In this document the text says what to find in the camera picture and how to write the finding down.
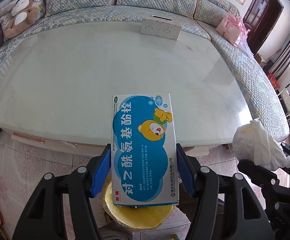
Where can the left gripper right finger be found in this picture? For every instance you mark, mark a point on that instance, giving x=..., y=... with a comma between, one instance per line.
x=218, y=206

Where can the cream coffee table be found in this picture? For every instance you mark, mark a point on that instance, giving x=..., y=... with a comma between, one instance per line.
x=59, y=83

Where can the blue bear medicine box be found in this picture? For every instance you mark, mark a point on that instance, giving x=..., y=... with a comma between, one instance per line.
x=143, y=151

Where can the yellow lined trash bin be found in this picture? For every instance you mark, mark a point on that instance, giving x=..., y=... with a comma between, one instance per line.
x=134, y=218

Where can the brown teddy bear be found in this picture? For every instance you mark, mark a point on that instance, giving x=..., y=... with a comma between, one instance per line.
x=24, y=16

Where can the pink gift bag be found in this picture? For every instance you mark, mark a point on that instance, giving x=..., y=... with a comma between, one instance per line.
x=232, y=28

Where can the floral cushion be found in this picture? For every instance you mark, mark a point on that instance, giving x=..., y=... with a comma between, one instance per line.
x=6, y=17

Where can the person's grey trouser leg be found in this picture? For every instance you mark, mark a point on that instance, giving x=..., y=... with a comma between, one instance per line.
x=115, y=231

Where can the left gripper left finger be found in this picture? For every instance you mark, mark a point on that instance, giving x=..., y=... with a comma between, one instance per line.
x=44, y=217

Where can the white tissue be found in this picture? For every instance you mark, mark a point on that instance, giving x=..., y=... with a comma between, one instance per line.
x=253, y=142

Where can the patterned tissue box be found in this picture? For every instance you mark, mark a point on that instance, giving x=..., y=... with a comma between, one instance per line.
x=160, y=26

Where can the dark wooden door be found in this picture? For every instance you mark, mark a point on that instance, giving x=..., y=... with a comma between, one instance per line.
x=260, y=19

